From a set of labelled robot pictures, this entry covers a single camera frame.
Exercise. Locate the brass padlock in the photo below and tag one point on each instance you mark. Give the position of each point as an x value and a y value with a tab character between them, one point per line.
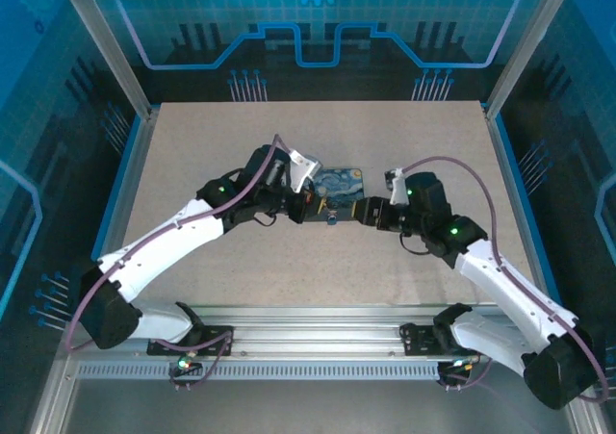
322	207

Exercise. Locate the starry night print tin box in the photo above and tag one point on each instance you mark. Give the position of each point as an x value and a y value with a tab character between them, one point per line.
341	186

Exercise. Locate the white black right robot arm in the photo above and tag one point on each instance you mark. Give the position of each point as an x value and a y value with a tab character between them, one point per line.
505	280

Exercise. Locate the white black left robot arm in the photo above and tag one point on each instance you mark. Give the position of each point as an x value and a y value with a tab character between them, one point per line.
159	241

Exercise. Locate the small lit circuit board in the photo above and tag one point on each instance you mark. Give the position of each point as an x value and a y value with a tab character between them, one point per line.
185	365
459	364

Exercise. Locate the grey metal front tray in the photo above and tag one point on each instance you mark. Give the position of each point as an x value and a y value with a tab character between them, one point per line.
308	407

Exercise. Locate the aluminium table side rail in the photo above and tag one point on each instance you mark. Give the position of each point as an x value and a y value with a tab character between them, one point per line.
135	164
505	164

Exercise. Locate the aluminium mounting rail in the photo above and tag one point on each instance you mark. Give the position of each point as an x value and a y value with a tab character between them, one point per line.
313	328

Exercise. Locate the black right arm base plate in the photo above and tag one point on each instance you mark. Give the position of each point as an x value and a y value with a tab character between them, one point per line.
416	340

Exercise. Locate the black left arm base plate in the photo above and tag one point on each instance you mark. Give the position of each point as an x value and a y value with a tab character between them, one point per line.
216	340

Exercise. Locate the aluminium frame post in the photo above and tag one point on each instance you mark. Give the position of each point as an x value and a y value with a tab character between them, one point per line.
114	54
521	54

